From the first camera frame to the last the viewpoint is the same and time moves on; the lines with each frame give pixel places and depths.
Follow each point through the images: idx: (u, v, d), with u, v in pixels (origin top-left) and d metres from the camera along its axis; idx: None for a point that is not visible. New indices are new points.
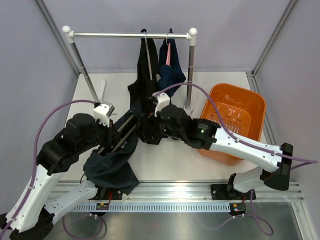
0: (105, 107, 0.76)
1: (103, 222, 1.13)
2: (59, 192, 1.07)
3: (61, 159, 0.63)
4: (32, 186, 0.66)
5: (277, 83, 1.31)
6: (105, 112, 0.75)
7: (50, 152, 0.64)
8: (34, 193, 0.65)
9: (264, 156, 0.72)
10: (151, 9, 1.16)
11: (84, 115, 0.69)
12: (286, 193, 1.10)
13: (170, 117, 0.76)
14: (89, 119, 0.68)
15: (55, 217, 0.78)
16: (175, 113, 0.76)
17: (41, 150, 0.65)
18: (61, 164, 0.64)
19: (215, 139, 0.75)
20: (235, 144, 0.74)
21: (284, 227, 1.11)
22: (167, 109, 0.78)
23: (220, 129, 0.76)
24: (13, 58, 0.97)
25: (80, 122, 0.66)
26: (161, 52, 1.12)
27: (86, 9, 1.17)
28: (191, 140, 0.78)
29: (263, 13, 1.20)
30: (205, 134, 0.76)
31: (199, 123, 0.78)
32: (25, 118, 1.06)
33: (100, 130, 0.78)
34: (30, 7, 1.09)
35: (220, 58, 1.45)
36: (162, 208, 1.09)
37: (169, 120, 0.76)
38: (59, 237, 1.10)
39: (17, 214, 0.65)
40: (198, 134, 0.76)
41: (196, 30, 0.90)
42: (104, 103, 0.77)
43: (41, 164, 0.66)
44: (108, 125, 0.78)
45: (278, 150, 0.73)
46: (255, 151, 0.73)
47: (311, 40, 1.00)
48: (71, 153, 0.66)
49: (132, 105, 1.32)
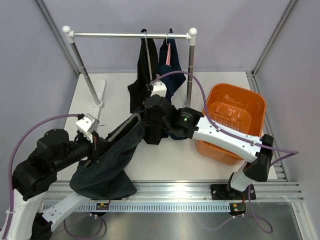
0: (87, 122, 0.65)
1: (103, 222, 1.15)
2: (60, 192, 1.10)
3: (36, 182, 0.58)
4: (12, 210, 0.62)
5: (276, 83, 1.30)
6: (86, 128, 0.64)
7: (23, 176, 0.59)
8: (16, 217, 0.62)
9: (244, 146, 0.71)
10: (150, 9, 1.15)
11: (59, 131, 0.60)
12: (286, 193, 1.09)
13: (153, 105, 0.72)
14: (64, 137, 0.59)
15: (53, 224, 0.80)
16: (157, 101, 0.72)
17: (13, 174, 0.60)
18: (35, 188, 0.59)
19: (197, 127, 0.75)
20: (218, 133, 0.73)
21: (285, 227, 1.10)
22: (150, 98, 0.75)
23: (203, 118, 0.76)
24: (13, 61, 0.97)
25: (52, 142, 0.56)
26: (161, 53, 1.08)
27: (86, 10, 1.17)
28: (175, 130, 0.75)
29: (264, 12, 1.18)
30: (188, 122, 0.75)
31: (183, 112, 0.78)
32: (26, 121, 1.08)
33: (83, 144, 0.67)
34: (30, 8, 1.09)
35: (221, 57, 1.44)
36: (162, 208, 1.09)
37: (151, 108, 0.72)
38: (60, 236, 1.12)
39: (6, 234, 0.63)
40: (181, 122, 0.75)
41: (196, 30, 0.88)
42: (87, 117, 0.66)
43: (16, 188, 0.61)
44: (92, 141, 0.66)
45: (258, 140, 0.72)
46: (235, 140, 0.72)
47: (311, 41, 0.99)
48: (46, 176, 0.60)
49: (132, 105, 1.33)
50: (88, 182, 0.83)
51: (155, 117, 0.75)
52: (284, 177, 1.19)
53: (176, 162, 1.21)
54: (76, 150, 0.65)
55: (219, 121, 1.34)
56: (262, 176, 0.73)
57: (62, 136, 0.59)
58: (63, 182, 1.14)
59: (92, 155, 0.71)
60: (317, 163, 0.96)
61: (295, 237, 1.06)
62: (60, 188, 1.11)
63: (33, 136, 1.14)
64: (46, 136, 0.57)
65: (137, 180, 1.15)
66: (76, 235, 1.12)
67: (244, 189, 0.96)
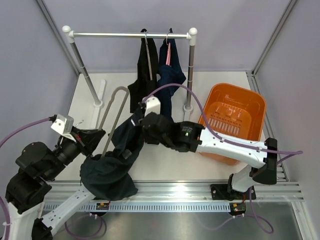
0: (60, 124, 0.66)
1: (103, 222, 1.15)
2: (60, 191, 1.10)
3: (29, 195, 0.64)
4: (10, 222, 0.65)
5: (276, 83, 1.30)
6: (61, 130, 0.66)
7: (17, 189, 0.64)
8: (14, 229, 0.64)
9: (250, 153, 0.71)
10: (150, 9, 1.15)
11: (35, 146, 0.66)
12: (286, 193, 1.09)
13: (152, 125, 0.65)
14: (40, 154, 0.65)
15: (52, 229, 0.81)
16: (155, 119, 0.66)
17: (8, 189, 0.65)
18: (29, 200, 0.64)
19: (201, 141, 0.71)
20: (224, 143, 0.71)
21: (284, 227, 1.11)
22: (147, 116, 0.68)
23: (205, 130, 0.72)
24: (13, 61, 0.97)
25: (30, 161, 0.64)
26: (161, 53, 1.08)
27: (86, 10, 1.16)
28: (178, 146, 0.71)
29: (264, 11, 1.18)
30: (190, 137, 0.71)
31: (183, 126, 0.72)
32: (26, 121, 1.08)
33: (69, 145, 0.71)
34: (30, 8, 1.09)
35: (221, 57, 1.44)
36: (162, 208, 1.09)
37: (149, 129, 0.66)
38: (60, 236, 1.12)
39: None
40: (183, 138, 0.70)
41: (196, 29, 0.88)
42: (58, 119, 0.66)
43: (11, 201, 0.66)
44: (76, 140, 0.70)
45: (263, 146, 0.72)
46: (241, 149, 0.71)
47: (311, 41, 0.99)
48: (37, 188, 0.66)
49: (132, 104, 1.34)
50: (97, 179, 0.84)
51: (154, 136, 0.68)
52: (284, 177, 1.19)
53: (179, 164, 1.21)
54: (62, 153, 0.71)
55: (219, 121, 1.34)
56: (270, 180, 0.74)
57: (39, 153, 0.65)
58: (63, 182, 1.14)
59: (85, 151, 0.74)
60: (317, 163, 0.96)
61: (295, 237, 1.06)
62: (60, 188, 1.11)
63: (33, 136, 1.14)
64: (24, 154, 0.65)
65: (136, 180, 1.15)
66: (76, 235, 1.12)
67: (242, 189, 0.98)
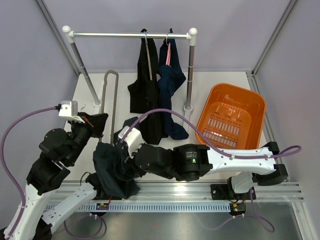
0: (67, 108, 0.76)
1: (103, 222, 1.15)
2: (61, 191, 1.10)
3: (51, 178, 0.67)
4: (24, 205, 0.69)
5: (276, 83, 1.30)
6: (69, 113, 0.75)
7: (40, 172, 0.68)
8: (28, 211, 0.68)
9: (261, 164, 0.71)
10: (150, 9, 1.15)
11: (56, 132, 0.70)
12: (286, 193, 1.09)
13: (151, 164, 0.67)
14: (61, 139, 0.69)
15: (52, 227, 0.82)
16: (153, 157, 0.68)
17: (30, 170, 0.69)
18: (51, 183, 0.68)
19: (211, 164, 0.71)
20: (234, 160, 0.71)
21: (285, 227, 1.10)
22: (143, 154, 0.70)
23: (210, 151, 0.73)
24: (13, 61, 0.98)
25: (52, 145, 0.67)
26: (161, 53, 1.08)
27: (86, 10, 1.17)
28: (186, 178, 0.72)
29: (264, 12, 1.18)
30: (196, 164, 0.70)
31: (187, 153, 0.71)
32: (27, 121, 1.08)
33: (81, 130, 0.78)
34: (30, 8, 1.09)
35: (221, 57, 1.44)
36: (162, 208, 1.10)
37: (150, 167, 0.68)
38: (60, 236, 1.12)
39: (13, 231, 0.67)
40: (190, 166, 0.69)
41: (196, 30, 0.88)
42: (64, 105, 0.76)
43: (31, 183, 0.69)
44: (83, 121, 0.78)
45: (269, 152, 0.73)
46: (250, 161, 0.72)
47: (311, 41, 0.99)
48: (58, 171, 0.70)
49: (132, 104, 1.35)
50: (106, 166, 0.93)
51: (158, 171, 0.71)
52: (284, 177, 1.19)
53: None
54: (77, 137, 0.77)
55: (219, 121, 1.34)
56: (277, 182, 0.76)
57: (59, 139, 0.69)
58: (63, 182, 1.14)
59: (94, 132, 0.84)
60: (317, 163, 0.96)
61: (295, 237, 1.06)
62: (60, 188, 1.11)
63: (34, 136, 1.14)
64: (47, 139, 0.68)
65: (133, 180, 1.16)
66: (76, 235, 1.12)
67: (239, 191, 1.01)
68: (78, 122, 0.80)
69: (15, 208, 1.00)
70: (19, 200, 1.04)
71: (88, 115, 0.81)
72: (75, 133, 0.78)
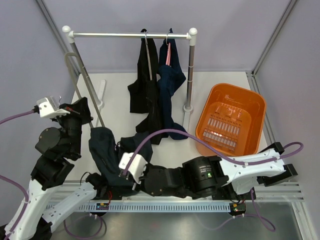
0: (46, 105, 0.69)
1: (103, 222, 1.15)
2: (61, 191, 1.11)
3: (56, 174, 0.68)
4: (28, 200, 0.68)
5: (276, 83, 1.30)
6: (51, 108, 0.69)
7: (45, 167, 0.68)
8: (30, 207, 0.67)
9: (272, 167, 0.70)
10: (150, 10, 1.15)
11: (50, 131, 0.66)
12: (286, 193, 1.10)
13: (163, 189, 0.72)
14: (55, 139, 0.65)
15: (52, 225, 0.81)
16: (163, 182, 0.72)
17: (35, 166, 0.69)
18: (55, 179, 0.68)
19: (227, 176, 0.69)
20: (248, 168, 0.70)
21: (285, 227, 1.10)
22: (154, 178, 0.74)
23: (223, 161, 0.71)
24: (13, 62, 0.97)
25: (48, 146, 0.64)
26: (161, 53, 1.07)
27: (86, 10, 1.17)
28: (202, 195, 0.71)
29: (264, 12, 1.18)
30: (209, 180, 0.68)
31: (200, 168, 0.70)
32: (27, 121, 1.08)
33: (69, 121, 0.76)
34: (30, 8, 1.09)
35: (221, 57, 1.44)
36: (162, 208, 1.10)
37: (162, 191, 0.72)
38: (60, 236, 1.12)
39: (15, 227, 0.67)
40: (206, 182, 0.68)
41: (196, 30, 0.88)
42: (41, 104, 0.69)
43: (36, 178, 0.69)
44: (68, 111, 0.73)
45: (275, 153, 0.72)
46: (261, 166, 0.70)
47: (311, 42, 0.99)
48: (61, 167, 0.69)
49: (133, 104, 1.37)
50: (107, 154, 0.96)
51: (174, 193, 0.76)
52: None
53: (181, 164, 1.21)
54: (70, 128, 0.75)
55: (219, 121, 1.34)
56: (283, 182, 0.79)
57: (53, 139, 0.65)
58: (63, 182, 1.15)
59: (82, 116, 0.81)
60: (317, 163, 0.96)
61: (295, 237, 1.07)
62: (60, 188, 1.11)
63: (34, 136, 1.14)
64: (41, 141, 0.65)
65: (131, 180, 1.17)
66: (76, 235, 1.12)
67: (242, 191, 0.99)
68: (63, 116, 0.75)
69: (15, 208, 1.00)
70: (19, 201, 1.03)
71: (69, 103, 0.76)
72: (66, 126, 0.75)
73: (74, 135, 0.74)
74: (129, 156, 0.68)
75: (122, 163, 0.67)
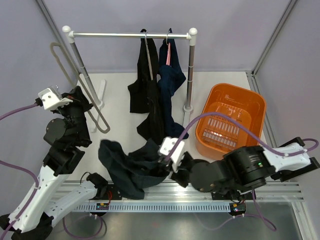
0: (49, 96, 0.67)
1: (103, 222, 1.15)
2: (61, 192, 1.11)
3: (68, 162, 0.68)
4: (37, 186, 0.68)
5: (276, 83, 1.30)
6: (55, 99, 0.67)
7: (57, 154, 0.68)
8: (39, 193, 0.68)
9: (302, 159, 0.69)
10: (150, 10, 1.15)
11: (55, 123, 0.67)
12: (286, 193, 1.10)
13: (214, 183, 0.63)
14: (61, 130, 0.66)
15: (54, 219, 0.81)
16: (214, 177, 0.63)
17: (49, 152, 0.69)
18: (67, 166, 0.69)
19: (273, 166, 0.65)
20: (284, 160, 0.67)
21: (285, 226, 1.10)
22: (200, 172, 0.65)
23: (267, 151, 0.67)
24: (13, 62, 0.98)
25: (55, 137, 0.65)
26: (161, 53, 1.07)
27: (86, 10, 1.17)
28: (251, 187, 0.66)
29: (264, 12, 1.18)
30: (259, 170, 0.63)
31: (250, 157, 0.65)
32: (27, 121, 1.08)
33: (74, 111, 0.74)
34: (30, 8, 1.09)
35: (221, 57, 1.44)
36: (162, 208, 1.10)
37: (215, 185, 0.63)
38: (60, 236, 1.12)
39: (21, 214, 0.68)
40: (256, 172, 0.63)
41: (196, 30, 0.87)
42: (44, 96, 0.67)
43: (48, 165, 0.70)
44: (71, 100, 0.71)
45: (299, 147, 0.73)
46: (294, 158, 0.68)
47: (311, 42, 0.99)
48: (72, 155, 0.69)
49: (133, 104, 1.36)
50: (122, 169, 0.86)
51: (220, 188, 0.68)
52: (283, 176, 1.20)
53: None
54: (73, 117, 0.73)
55: (219, 121, 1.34)
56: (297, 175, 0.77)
57: (60, 130, 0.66)
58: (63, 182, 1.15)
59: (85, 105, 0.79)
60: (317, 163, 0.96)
61: (295, 237, 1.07)
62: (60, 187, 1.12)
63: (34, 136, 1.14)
64: (49, 132, 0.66)
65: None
66: (76, 235, 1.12)
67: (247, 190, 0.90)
68: (66, 106, 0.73)
69: None
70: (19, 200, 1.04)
71: (68, 93, 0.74)
72: (69, 116, 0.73)
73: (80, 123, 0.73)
74: (172, 141, 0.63)
75: (164, 149, 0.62)
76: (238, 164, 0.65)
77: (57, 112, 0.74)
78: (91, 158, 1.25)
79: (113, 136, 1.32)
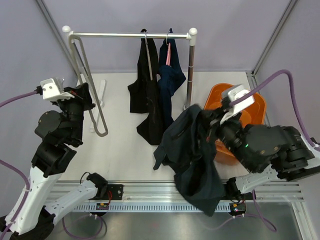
0: (51, 87, 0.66)
1: (103, 222, 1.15)
2: (59, 191, 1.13)
3: (57, 160, 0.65)
4: (29, 189, 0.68)
5: (276, 83, 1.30)
6: (56, 91, 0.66)
7: (46, 154, 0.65)
8: (31, 195, 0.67)
9: None
10: (150, 10, 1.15)
11: (50, 114, 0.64)
12: (286, 193, 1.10)
13: (278, 147, 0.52)
14: (56, 121, 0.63)
15: (56, 217, 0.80)
16: (277, 138, 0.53)
17: (36, 152, 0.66)
18: (57, 165, 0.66)
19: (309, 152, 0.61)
20: (314, 150, 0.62)
21: (285, 226, 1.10)
22: (260, 134, 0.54)
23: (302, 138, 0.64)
24: (12, 62, 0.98)
25: (48, 129, 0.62)
26: (161, 53, 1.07)
27: (86, 10, 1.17)
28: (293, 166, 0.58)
29: (264, 12, 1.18)
30: (301, 149, 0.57)
31: (296, 136, 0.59)
32: (26, 121, 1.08)
33: (73, 106, 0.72)
34: (30, 8, 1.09)
35: (221, 57, 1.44)
36: (162, 208, 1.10)
37: (278, 150, 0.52)
38: (60, 236, 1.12)
39: (16, 217, 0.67)
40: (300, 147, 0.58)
41: (196, 30, 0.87)
42: (46, 85, 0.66)
43: (36, 166, 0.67)
44: (72, 95, 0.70)
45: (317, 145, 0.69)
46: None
47: (311, 42, 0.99)
48: (63, 153, 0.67)
49: (133, 104, 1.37)
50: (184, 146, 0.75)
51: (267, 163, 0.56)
52: None
53: None
54: (71, 113, 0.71)
55: None
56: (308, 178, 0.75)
57: (55, 121, 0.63)
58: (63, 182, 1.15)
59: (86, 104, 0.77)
60: None
61: (295, 237, 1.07)
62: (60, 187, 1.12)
63: (33, 136, 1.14)
64: (42, 124, 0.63)
65: (122, 180, 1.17)
66: (76, 235, 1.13)
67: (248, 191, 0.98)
68: (67, 99, 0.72)
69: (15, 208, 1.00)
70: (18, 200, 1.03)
71: (74, 88, 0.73)
72: (67, 110, 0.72)
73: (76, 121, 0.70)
74: (243, 91, 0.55)
75: (233, 95, 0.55)
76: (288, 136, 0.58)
77: (58, 104, 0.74)
78: (91, 158, 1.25)
79: (113, 136, 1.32)
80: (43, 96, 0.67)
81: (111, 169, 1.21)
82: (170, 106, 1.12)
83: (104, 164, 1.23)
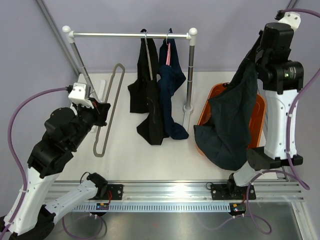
0: (80, 90, 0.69)
1: (103, 222, 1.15)
2: (60, 191, 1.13)
3: (54, 160, 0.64)
4: (26, 190, 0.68)
5: None
6: (82, 95, 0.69)
7: (41, 154, 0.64)
8: (29, 195, 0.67)
9: (280, 142, 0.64)
10: (150, 9, 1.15)
11: (63, 110, 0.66)
12: (287, 194, 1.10)
13: (275, 29, 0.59)
14: (69, 117, 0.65)
15: (56, 217, 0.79)
16: (283, 27, 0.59)
17: (31, 153, 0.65)
18: (53, 166, 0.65)
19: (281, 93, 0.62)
20: (274, 118, 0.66)
21: (284, 227, 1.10)
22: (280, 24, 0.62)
23: (295, 92, 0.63)
24: (12, 61, 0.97)
25: (59, 122, 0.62)
26: (161, 53, 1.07)
27: (86, 10, 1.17)
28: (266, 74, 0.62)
29: (265, 11, 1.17)
30: (283, 70, 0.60)
31: (291, 69, 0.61)
32: (25, 122, 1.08)
33: (85, 113, 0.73)
34: (29, 8, 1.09)
35: (221, 57, 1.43)
36: (162, 208, 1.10)
37: (275, 31, 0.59)
38: (60, 236, 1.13)
39: (14, 218, 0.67)
40: (282, 68, 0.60)
41: (196, 30, 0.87)
42: (76, 86, 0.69)
43: (33, 167, 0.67)
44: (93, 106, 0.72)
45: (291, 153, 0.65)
46: (282, 125, 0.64)
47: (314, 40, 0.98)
48: (62, 153, 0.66)
49: (133, 104, 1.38)
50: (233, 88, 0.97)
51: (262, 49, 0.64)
52: (284, 177, 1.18)
53: (181, 166, 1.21)
54: (84, 120, 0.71)
55: None
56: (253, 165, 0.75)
57: (68, 116, 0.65)
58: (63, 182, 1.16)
59: (99, 120, 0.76)
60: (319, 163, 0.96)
61: (295, 237, 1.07)
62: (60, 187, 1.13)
63: (32, 135, 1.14)
64: (53, 117, 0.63)
65: (122, 181, 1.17)
66: (76, 235, 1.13)
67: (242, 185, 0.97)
68: (86, 107, 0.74)
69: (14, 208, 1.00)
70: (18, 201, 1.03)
71: (97, 100, 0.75)
72: (80, 116, 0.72)
73: (83, 130, 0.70)
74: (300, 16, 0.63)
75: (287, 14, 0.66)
76: (288, 63, 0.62)
77: (76, 106, 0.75)
78: (91, 158, 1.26)
79: (113, 136, 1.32)
80: (69, 94, 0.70)
81: (111, 169, 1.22)
82: (170, 105, 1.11)
83: (104, 164, 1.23)
